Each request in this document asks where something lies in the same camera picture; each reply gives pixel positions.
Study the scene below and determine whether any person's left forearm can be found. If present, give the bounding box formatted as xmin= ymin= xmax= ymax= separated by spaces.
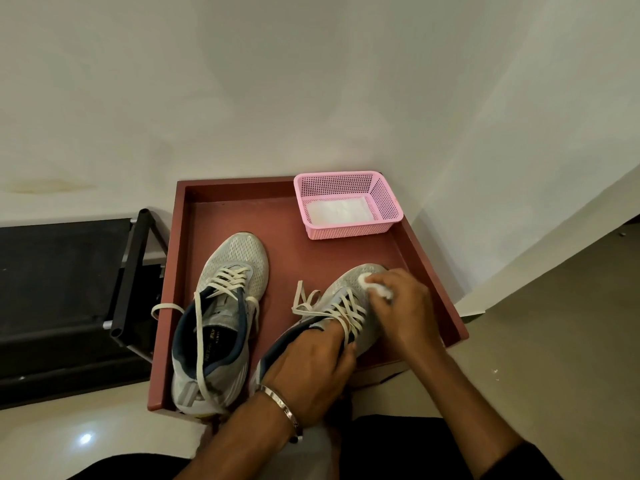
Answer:
xmin=175 ymin=392 xmax=301 ymax=480

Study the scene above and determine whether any person's right hand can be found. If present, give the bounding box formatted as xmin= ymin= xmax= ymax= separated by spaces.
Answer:
xmin=365 ymin=268 xmax=446 ymax=365

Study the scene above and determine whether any person's left hand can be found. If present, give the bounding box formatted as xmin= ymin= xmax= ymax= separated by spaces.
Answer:
xmin=261 ymin=319 xmax=359 ymax=429

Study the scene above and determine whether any stack of white wipes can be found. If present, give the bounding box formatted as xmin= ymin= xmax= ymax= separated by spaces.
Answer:
xmin=305 ymin=196 xmax=377 ymax=227

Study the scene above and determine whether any white wipe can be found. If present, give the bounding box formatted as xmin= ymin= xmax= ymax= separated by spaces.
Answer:
xmin=357 ymin=272 xmax=395 ymax=301

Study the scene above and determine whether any black shoe rack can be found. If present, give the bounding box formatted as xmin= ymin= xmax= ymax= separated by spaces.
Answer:
xmin=0 ymin=208 xmax=169 ymax=411

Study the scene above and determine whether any grey sneaker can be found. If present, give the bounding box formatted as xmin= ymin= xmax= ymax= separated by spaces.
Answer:
xmin=151 ymin=232 xmax=270 ymax=418
xmin=249 ymin=263 xmax=393 ymax=395

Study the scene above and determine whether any person's right forearm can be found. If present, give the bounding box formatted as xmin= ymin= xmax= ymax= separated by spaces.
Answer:
xmin=412 ymin=344 xmax=526 ymax=480

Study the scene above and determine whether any reddish-brown side table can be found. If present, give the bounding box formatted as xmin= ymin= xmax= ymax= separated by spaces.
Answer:
xmin=147 ymin=176 xmax=470 ymax=421

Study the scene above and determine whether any silver bracelet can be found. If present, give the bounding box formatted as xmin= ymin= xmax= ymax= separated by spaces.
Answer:
xmin=257 ymin=384 xmax=305 ymax=445

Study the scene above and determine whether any pink plastic basket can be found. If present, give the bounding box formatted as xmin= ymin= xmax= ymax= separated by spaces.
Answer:
xmin=293 ymin=170 xmax=405 ymax=241

